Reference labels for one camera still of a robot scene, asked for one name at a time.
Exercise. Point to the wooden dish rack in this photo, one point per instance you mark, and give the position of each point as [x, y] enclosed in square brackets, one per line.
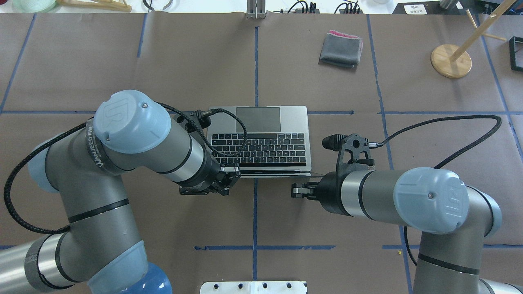
[107, 5]

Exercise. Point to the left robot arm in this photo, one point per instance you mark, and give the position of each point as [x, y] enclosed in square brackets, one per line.
[102, 245]

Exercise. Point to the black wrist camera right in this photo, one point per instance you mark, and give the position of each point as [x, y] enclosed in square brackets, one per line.
[353, 152]

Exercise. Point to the aluminium frame post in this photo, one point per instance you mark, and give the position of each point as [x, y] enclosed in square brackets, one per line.
[256, 9]

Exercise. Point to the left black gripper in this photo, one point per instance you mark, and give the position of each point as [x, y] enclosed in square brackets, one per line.
[212, 176]

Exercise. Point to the black picture frame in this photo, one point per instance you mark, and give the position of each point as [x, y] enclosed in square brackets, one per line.
[516, 53]

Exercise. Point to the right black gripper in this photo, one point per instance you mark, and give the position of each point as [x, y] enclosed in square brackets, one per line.
[329, 192]

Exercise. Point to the wooden stand with round base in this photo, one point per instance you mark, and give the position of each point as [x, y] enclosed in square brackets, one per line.
[454, 62]

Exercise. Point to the grey laptop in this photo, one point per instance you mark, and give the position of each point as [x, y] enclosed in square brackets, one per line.
[271, 141]

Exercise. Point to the folded grey cloth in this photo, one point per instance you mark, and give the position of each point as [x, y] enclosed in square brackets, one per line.
[341, 49]

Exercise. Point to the light green plate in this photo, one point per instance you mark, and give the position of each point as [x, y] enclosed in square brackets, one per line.
[33, 6]

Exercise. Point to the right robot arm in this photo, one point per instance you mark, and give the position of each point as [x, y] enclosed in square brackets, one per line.
[454, 219]

